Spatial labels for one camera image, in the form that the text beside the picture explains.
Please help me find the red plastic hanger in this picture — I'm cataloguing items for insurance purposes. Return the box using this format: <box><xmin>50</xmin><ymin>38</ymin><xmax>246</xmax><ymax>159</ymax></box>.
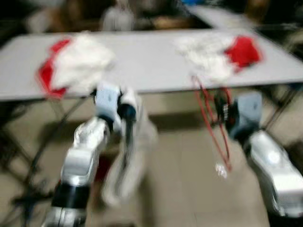
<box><xmin>191</xmin><ymin>75</ymin><xmax>233</xmax><ymax>172</ymax></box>

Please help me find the grey table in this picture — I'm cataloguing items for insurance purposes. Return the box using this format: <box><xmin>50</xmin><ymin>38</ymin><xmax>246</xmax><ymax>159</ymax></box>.
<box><xmin>0</xmin><ymin>28</ymin><xmax>303</xmax><ymax>133</ymax></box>

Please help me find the red cloth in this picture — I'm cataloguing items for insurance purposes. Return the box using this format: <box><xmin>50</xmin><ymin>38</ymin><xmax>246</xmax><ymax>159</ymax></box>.
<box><xmin>94</xmin><ymin>156</ymin><xmax>114</xmax><ymax>183</ymax></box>

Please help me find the crumpled white garment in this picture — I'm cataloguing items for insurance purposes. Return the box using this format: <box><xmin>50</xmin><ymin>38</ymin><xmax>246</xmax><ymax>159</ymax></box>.
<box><xmin>174</xmin><ymin>34</ymin><xmax>237</xmax><ymax>85</ymax></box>
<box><xmin>50</xmin><ymin>32</ymin><xmax>116</xmax><ymax>95</ymax></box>

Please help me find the red garment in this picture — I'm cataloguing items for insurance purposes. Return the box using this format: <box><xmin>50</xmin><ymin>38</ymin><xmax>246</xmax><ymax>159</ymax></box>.
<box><xmin>37</xmin><ymin>39</ymin><xmax>71</xmax><ymax>100</ymax></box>
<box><xmin>225</xmin><ymin>35</ymin><xmax>264</xmax><ymax>71</ymax></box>

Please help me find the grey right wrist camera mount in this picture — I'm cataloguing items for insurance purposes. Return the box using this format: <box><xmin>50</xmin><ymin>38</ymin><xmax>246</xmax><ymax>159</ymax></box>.
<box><xmin>231</xmin><ymin>91</ymin><xmax>264</xmax><ymax>141</ymax></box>

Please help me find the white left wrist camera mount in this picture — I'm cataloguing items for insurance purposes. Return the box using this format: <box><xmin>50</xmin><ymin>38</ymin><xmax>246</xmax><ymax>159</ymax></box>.
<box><xmin>94</xmin><ymin>81</ymin><xmax>122</xmax><ymax>124</ymax></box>

